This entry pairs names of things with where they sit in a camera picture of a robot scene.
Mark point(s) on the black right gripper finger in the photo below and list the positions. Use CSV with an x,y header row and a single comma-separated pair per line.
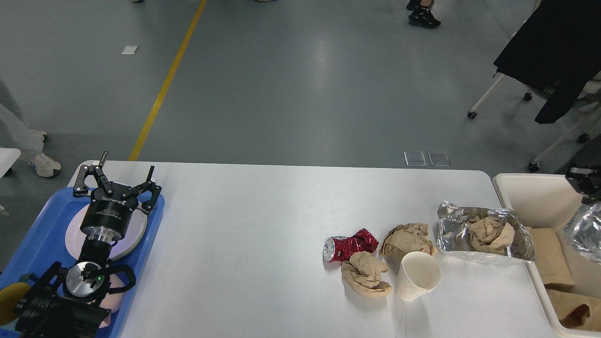
x,y
586,181

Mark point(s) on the person in grey trousers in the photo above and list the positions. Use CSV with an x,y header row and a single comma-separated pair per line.
x,y
17,133

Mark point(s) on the crumpled paper in foil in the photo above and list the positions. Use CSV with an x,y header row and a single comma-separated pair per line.
x,y
489,235

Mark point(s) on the crushed red soda can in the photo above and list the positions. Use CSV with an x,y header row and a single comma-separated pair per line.
x,y
341,248

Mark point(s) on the teal and yellow mug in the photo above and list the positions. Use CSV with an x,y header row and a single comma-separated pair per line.
x,y
10,296

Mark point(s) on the pink plate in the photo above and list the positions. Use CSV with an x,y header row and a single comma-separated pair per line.
x,y
74,238

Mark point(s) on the white paper cup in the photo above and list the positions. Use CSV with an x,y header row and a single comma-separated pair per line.
x,y
419,273

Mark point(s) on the person with black sneakers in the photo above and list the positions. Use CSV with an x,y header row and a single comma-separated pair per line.
x,y
421,14

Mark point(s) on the crumpled brown paper ball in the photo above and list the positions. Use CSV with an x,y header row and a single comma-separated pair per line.
x,y
404,239

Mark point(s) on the white side table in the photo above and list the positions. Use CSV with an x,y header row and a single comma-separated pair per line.
x,y
8,156

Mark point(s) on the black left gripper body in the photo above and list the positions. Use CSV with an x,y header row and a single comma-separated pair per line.
x,y
107,220

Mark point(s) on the beige plastic bin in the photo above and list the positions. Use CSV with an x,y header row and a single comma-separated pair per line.
x,y
549,201

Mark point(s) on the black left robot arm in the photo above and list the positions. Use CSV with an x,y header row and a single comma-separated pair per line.
x,y
73,276

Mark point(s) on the crumpled tan napkin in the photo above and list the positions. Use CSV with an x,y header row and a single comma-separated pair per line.
x,y
363,272

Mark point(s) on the large brown paper bag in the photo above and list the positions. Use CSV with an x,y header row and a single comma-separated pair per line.
x,y
576,311

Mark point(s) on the foil wrapper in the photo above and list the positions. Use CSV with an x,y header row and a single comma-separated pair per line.
x,y
583,231
452,236

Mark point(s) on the pink mug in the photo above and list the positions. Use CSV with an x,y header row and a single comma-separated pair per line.
x,y
112,302

